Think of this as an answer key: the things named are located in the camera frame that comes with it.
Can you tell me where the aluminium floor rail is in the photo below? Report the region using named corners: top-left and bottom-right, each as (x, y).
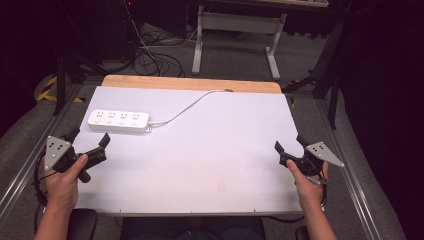
top-left (314, 98), bottom-right (379, 240)
top-left (0, 83), bottom-right (85, 218)

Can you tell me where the black floor cable tangle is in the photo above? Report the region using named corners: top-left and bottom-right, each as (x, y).
top-left (131, 45), bottom-right (186, 79)

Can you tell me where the yellow black floor tape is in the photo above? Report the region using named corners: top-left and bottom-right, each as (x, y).
top-left (36, 75), bottom-right (85, 104)

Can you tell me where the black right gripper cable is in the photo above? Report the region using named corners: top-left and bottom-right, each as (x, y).
top-left (266, 173), bottom-right (329, 224)

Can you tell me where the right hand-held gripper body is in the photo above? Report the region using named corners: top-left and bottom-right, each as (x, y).
top-left (278, 141), bottom-right (346, 178)

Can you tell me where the white power strip cable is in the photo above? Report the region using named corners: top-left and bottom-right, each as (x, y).
top-left (148, 88), bottom-right (235, 128)

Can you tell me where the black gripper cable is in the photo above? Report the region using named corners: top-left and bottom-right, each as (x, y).
top-left (32, 151), bottom-right (50, 235)
top-left (266, 173), bottom-right (329, 224)

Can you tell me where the person's right hand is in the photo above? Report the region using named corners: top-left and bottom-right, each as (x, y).
top-left (286, 158), bottom-right (330, 212)

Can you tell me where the person's left hand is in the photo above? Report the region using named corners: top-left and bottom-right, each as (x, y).
top-left (42, 154), bottom-right (90, 214)

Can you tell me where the white floor cable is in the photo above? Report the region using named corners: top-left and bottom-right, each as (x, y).
top-left (145, 28), bottom-right (200, 48)

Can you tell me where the white-framed desk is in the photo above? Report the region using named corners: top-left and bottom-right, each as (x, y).
top-left (191, 0), bottom-right (331, 81)

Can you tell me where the black tripod stand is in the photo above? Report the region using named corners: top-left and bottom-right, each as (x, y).
top-left (52, 49), bottom-right (108, 117)

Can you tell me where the white power strip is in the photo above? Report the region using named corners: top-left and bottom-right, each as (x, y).
top-left (87, 108), bottom-right (153, 135)

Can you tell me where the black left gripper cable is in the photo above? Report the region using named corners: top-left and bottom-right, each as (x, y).
top-left (32, 151), bottom-right (50, 235)

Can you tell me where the black chair armrest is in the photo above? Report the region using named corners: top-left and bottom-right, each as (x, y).
top-left (67, 208), bottom-right (99, 240)
top-left (294, 225), bottom-right (310, 240)

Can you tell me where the white table cover sheet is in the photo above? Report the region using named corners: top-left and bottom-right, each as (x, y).
top-left (71, 85), bottom-right (305, 216)

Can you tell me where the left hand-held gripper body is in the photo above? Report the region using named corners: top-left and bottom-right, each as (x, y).
top-left (44, 134), bottom-right (108, 184)

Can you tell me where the black metal stand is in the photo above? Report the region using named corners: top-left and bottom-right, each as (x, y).
top-left (282, 16), bottom-right (347, 131)

